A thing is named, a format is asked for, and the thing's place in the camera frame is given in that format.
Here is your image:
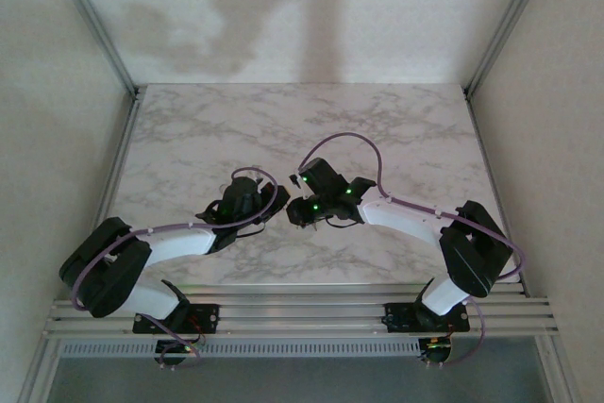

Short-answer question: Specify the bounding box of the black controller board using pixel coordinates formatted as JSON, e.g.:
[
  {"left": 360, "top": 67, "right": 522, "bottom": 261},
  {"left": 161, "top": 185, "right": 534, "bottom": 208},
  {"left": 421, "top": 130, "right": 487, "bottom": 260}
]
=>
[
  {"left": 419, "top": 336, "right": 455, "bottom": 369},
  {"left": 155, "top": 339, "right": 209, "bottom": 371}
]

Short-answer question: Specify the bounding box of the thin black right gripper cable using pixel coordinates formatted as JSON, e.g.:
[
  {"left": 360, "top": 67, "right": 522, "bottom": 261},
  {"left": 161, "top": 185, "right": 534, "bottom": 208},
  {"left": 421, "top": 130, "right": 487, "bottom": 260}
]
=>
[{"left": 325, "top": 215, "right": 360, "bottom": 229}]

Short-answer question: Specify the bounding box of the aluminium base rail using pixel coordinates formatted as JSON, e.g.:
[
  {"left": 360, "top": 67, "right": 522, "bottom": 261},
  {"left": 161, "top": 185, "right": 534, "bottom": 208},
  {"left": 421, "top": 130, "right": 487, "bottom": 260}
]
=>
[{"left": 44, "top": 282, "right": 561, "bottom": 341}]

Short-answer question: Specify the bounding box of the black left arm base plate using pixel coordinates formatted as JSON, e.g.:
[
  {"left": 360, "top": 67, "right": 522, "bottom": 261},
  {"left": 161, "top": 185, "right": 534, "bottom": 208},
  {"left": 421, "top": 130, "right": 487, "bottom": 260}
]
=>
[{"left": 133, "top": 302, "right": 222, "bottom": 334}]

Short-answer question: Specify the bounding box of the grey slotted cable duct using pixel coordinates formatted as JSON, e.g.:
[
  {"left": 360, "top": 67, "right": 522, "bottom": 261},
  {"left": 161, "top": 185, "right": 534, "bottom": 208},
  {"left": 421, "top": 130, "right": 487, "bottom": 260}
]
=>
[{"left": 60, "top": 336, "right": 424, "bottom": 360}]

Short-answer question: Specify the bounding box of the aluminium side rail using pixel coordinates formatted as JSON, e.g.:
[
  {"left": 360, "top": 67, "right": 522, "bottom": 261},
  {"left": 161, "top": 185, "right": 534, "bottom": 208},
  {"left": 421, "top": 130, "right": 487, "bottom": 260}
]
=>
[
  {"left": 464, "top": 91, "right": 528, "bottom": 295},
  {"left": 77, "top": 91, "right": 143, "bottom": 300}
]

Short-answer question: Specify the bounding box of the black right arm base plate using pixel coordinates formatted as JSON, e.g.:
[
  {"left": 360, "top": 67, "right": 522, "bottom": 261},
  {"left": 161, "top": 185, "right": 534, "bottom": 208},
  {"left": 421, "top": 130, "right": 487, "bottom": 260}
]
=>
[{"left": 384, "top": 301, "right": 472, "bottom": 334}]

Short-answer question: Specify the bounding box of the aluminium frame post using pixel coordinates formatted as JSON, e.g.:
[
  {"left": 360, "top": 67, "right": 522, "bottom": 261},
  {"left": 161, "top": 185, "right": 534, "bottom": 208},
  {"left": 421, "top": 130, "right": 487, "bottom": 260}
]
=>
[
  {"left": 44, "top": 0, "right": 139, "bottom": 96},
  {"left": 18, "top": 336, "right": 63, "bottom": 403},
  {"left": 537, "top": 336, "right": 584, "bottom": 403},
  {"left": 464, "top": 0, "right": 558, "bottom": 100}
]

